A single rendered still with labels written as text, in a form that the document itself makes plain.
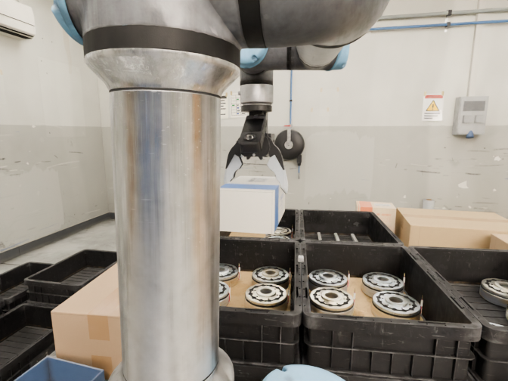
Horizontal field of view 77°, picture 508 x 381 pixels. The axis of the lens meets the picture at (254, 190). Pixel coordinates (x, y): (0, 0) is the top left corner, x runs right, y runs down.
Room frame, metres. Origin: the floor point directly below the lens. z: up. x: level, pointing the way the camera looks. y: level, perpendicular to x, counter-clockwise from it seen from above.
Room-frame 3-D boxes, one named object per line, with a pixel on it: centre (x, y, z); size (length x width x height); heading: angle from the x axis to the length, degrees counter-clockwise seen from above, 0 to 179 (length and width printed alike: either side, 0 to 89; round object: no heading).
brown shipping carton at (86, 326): (0.78, 0.32, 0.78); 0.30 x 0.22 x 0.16; 173
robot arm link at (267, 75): (0.75, -0.01, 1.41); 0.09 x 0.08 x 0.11; 172
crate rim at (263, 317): (0.73, 0.04, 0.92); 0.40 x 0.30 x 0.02; 172
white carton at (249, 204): (0.73, 0.00, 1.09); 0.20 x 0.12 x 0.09; 168
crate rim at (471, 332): (0.69, -0.26, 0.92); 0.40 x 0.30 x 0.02; 172
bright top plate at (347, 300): (0.70, -0.18, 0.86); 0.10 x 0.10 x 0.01
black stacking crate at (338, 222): (1.09, -0.31, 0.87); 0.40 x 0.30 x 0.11; 172
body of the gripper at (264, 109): (0.76, -0.01, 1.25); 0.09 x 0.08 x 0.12; 168
